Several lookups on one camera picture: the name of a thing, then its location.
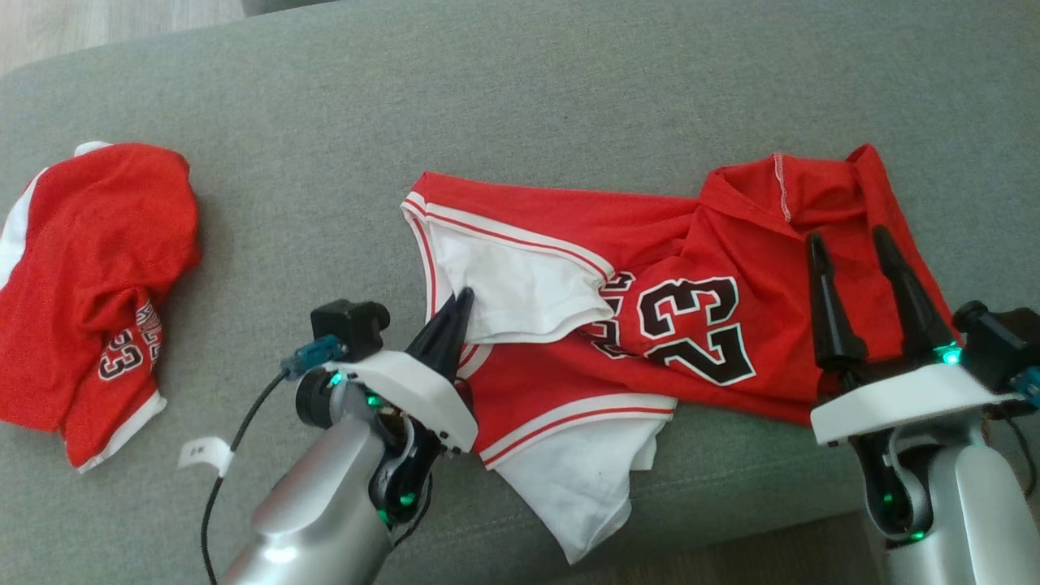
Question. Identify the red number 23 jersey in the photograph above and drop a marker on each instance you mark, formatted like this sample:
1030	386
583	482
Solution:
731	244

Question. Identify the red basketball shorts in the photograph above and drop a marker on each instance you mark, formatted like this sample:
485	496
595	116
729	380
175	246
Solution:
89	260

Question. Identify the grey sofa seat cushion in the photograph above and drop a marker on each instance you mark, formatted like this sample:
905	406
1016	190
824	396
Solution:
487	97

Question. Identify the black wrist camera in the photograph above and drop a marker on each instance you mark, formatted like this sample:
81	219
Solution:
999	341
349	325

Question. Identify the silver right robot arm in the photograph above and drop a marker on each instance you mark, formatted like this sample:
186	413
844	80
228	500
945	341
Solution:
975	504

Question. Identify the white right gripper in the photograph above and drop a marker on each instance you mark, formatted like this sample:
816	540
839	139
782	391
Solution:
902	402

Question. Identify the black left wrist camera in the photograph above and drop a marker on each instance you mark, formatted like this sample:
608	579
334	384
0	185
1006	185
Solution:
349	325

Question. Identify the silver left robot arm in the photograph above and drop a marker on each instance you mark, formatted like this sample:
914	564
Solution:
325	496

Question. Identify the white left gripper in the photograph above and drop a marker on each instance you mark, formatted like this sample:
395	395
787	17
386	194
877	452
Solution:
414	390

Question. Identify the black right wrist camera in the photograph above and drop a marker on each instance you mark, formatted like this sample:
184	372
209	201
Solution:
999	341

